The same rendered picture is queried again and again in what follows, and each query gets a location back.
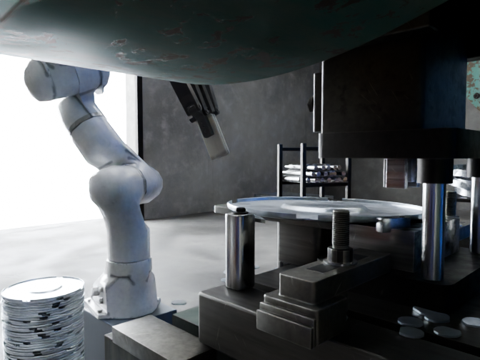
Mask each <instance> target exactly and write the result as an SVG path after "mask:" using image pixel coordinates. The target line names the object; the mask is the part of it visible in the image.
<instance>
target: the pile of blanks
mask: <svg viewBox="0 0 480 360"><path fill-rule="evenodd" d="M84 289H85V286H84V287H83V288H82V289H80V290H79V291H77V292H75V293H73V294H69V295H68V296H63V297H60V298H57V299H49V300H45V301H10V300H7V299H5V298H3V297H2V299H1V308H2V310H1V311H2V313H1V316H2V318H1V320H2V332H3V333H2V336H3V351H4V360H84V309H85V307H84V306H85V305H84Z"/></svg>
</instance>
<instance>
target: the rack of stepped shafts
mask: <svg viewBox="0 0 480 360"><path fill-rule="evenodd" d="M283 151H301V163H300V164H289V165H286V166H285V168H289V169H288V170H287V171H283V174H286V175H283V176H282V161H283ZM306 151H319V148H318V147H306V143H302V144H301V148H283V144H277V196H282V184H300V196H302V197H318V196H306V187H320V189H319V197H324V192H325V186H346V189H345V199H350V198H351V159H347V158H346V172H345V171H337V170H340V169H341V166H340V165H333V164H325V158H320V164H307V163H306ZM345 175H346V177H340V176H345ZM340 181H345V182H341V183H329V182H340ZM325 182H328V183H325Z"/></svg>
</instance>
